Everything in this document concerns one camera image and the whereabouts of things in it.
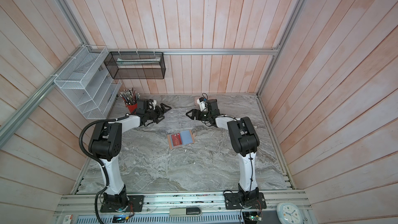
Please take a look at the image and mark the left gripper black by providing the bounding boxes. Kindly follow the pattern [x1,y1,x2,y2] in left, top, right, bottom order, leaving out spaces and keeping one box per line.
[145,103,172,123]

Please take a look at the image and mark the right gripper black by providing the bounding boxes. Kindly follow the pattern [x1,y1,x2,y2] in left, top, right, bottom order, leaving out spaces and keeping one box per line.
[186,109,212,121]

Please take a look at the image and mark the red credit card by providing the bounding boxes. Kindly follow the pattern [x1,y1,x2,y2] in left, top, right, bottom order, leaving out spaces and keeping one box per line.
[170,133,182,148]

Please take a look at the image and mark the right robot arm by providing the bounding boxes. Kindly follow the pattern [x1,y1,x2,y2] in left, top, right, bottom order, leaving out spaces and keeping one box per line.
[186,97,260,208]

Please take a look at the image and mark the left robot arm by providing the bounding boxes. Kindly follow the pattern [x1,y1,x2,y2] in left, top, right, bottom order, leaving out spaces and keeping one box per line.
[79,99,172,212]

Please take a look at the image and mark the clear acrylic organizer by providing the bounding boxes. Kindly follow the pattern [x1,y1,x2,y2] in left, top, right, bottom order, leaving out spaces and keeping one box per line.
[164,108,199,133]

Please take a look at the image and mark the red pen cup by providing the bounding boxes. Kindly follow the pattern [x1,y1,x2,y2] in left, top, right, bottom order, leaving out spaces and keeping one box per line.
[125,103,137,114]

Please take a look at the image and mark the grey black handheld device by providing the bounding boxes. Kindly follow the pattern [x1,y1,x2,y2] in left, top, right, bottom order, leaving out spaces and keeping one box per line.
[169,207,202,217]

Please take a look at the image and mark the white analog clock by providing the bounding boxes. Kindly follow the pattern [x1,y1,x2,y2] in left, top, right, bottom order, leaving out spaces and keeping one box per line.
[276,202,304,224]

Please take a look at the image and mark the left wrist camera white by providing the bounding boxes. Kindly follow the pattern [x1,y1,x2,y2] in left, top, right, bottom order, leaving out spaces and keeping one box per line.
[147,99,157,110]

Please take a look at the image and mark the black mesh wall basket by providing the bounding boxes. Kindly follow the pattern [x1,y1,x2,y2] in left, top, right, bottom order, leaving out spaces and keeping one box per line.
[104,51,166,79]

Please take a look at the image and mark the white wire mesh shelf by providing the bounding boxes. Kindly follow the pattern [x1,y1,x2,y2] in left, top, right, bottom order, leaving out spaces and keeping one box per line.
[55,45,121,120]

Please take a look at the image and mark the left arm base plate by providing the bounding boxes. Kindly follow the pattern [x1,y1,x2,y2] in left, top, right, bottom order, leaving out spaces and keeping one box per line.
[100,195,144,213]

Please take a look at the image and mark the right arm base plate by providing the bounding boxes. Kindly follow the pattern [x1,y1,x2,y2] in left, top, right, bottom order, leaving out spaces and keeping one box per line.
[223,191,267,210]

